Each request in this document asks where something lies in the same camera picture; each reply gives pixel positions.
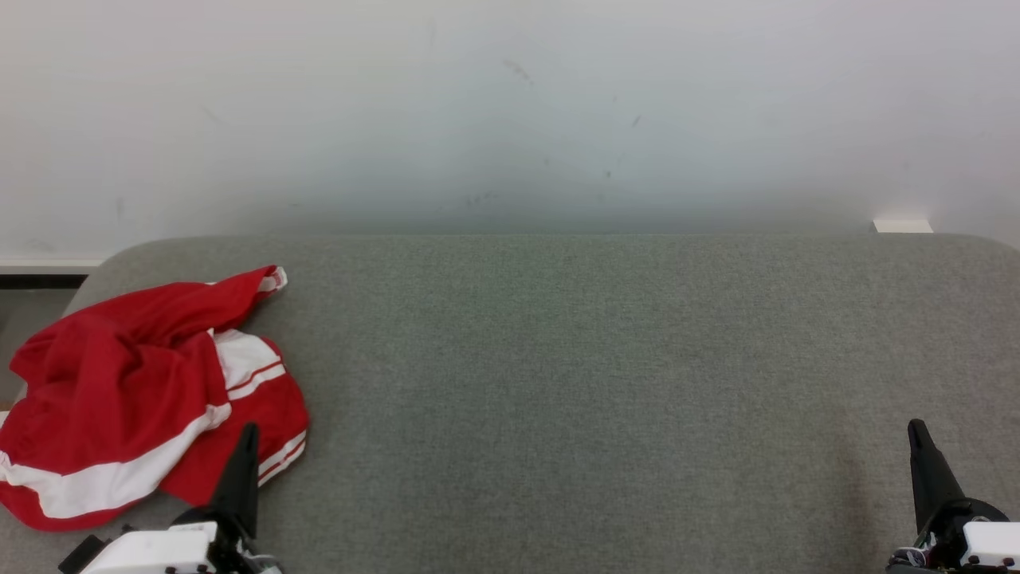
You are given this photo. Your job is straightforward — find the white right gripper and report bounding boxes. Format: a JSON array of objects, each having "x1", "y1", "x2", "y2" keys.
[{"x1": 886, "y1": 419, "x2": 1020, "y2": 574}]

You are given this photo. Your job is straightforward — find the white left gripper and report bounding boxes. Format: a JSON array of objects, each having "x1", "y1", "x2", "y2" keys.
[{"x1": 80, "y1": 423, "x2": 281, "y2": 574}]

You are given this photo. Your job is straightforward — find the red shorts with white stripe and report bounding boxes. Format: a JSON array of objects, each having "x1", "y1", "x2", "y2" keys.
[{"x1": 0, "y1": 265, "x2": 288, "y2": 532}]

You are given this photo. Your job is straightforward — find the white skirting board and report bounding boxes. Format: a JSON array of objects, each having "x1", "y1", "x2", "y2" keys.
[{"x1": 0, "y1": 257, "x2": 105, "y2": 277}]

